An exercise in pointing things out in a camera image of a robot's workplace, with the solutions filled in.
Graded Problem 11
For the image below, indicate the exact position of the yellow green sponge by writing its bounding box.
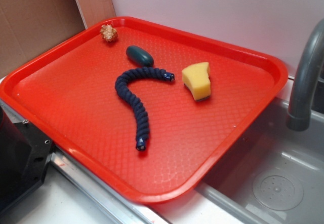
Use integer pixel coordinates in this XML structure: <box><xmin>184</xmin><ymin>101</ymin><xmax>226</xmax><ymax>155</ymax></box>
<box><xmin>182</xmin><ymin>62</ymin><xmax>211</xmax><ymax>101</ymax></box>

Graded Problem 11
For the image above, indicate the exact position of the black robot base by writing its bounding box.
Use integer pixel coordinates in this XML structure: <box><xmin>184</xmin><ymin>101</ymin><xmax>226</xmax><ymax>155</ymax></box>
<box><xmin>1</xmin><ymin>109</ymin><xmax>54</xmax><ymax>214</ymax></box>

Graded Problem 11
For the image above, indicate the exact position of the red plastic tray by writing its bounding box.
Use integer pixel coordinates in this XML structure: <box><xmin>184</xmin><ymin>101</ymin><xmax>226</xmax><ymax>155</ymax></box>
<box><xmin>1</xmin><ymin>17</ymin><xmax>288</xmax><ymax>204</ymax></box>

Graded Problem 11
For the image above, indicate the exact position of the dark green oval object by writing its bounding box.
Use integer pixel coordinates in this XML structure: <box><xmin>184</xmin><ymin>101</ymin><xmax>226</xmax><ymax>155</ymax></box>
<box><xmin>126</xmin><ymin>46</ymin><xmax>154</xmax><ymax>67</ymax></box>

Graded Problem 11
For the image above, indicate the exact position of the brown seashell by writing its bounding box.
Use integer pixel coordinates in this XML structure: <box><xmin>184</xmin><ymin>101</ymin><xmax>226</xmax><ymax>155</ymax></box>
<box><xmin>100</xmin><ymin>24</ymin><xmax>118</xmax><ymax>42</ymax></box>

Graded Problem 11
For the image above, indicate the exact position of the grey plastic sink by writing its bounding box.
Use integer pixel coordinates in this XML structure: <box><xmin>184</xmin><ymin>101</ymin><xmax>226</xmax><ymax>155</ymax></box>
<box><xmin>194</xmin><ymin>77</ymin><xmax>324</xmax><ymax>224</ymax></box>

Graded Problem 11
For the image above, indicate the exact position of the grey faucet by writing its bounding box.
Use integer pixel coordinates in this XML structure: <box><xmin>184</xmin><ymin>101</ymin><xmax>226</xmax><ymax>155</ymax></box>
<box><xmin>286</xmin><ymin>20</ymin><xmax>323</xmax><ymax>131</ymax></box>

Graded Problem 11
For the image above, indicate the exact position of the brown cardboard panel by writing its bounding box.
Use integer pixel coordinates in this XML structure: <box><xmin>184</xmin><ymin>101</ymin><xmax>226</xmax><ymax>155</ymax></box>
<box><xmin>1</xmin><ymin>0</ymin><xmax>85</xmax><ymax>77</ymax></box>

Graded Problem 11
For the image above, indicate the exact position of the dark blue twisted rope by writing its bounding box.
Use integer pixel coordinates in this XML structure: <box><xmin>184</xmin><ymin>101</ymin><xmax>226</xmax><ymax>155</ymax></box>
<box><xmin>114</xmin><ymin>66</ymin><xmax>176</xmax><ymax>152</ymax></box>

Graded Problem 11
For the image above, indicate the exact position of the metal rail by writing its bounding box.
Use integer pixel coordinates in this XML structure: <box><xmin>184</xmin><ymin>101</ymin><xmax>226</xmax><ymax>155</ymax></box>
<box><xmin>0</xmin><ymin>99</ymin><xmax>163</xmax><ymax>224</ymax></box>

